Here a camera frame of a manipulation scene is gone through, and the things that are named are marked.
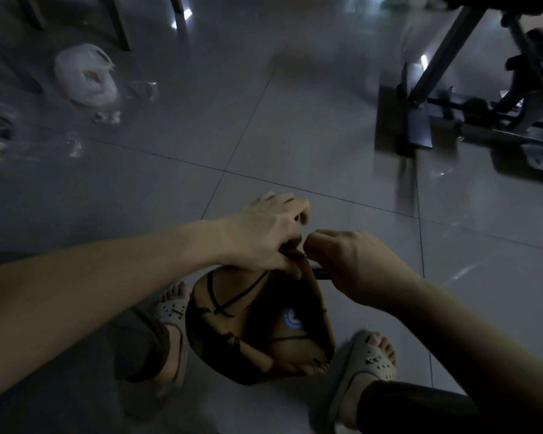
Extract person's left hand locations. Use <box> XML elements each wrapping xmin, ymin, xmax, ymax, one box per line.
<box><xmin>214</xmin><ymin>192</ymin><xmax>313</xmax><ymax>281</ymax></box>

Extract person's right hand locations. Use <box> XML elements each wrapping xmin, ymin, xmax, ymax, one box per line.
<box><xmin>302</xmin><ymin>230</ymin><xmax>424</xmax><ymax>309</ymax></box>

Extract brown fabric bag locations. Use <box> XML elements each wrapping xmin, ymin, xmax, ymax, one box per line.
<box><xmin>185</xmin><ymin>237</ymin><xmax>338</xmax><ymax>387</ymax></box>

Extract person's left forearm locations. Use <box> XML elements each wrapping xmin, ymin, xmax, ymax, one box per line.
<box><xmin>0</xmin><ymin>219</ymin><xmax>227</xmax><ymax>406</ymax></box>

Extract person's right forearm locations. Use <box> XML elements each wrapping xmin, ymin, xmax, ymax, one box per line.
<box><xmin>382</xmin><ymin>275</ymin><xmax>543</xmax><ymax>432</ymax></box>

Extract person's right grey slipper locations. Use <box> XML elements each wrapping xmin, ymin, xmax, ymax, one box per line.
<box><xmin>310</xmin><ymin>330</ymin><xmax>398</xmax><ymax>434</ymax></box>

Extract person's grey slipper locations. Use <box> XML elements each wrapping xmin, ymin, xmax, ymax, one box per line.
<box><xmin>310</xmin><ymin>330</ymin><xmax>398</xmax><ymax>434</ymax></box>
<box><xmin>118</xmin><ymin>297</ymin><xmax>192</xmax><ymax>418</ymax></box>

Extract person's left grey slipper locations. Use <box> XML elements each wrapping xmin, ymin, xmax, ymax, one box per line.
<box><xmin>118</xmin><ymin>297</ymin><xmax>192</xmax><ymax>418</ymax></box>

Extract person's left leg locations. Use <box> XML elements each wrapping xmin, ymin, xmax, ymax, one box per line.
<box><xmin>112</xmin><ymin>281</ymin><xmax>192</xmax><ymax>385</ymax></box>

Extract person's leg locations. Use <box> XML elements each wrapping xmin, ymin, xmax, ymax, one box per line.
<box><xmin>112</xmin><ymin>281</ymin><xmax>192</xmax><ymax>385</ymax></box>
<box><xmin>339</xmin><ymin>332</ymin><xmax>482</xmax><ymax>434</ymax></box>

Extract person's right leg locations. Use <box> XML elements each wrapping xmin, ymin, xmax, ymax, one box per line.
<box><xmin>339</xmin><ymin>332</ymin><xmax>482</xmax><ymax>434</ymax></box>

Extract crumpled clear wrapper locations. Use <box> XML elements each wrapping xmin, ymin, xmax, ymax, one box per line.
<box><xmin>126</xmin><ymin>80</ymin><xmax>159</xmax><ymax>103</ymax></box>

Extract grey exercise bike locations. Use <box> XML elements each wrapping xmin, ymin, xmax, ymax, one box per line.
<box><xmin>397</xmin><ymin>0</ymin><xmax>543</xmax><ymax>173</ymax></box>

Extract white plastic bag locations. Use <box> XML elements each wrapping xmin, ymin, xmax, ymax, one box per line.
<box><xmin>54</xmin><ymin>42</ymin><xmax>119</xmax><ymax>107</ymax></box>

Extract dark chair legs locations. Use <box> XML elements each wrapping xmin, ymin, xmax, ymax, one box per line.
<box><xmin>14</xmin><ymin>0</ymin><xmax>187</xmax><ymax>53</ymax></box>

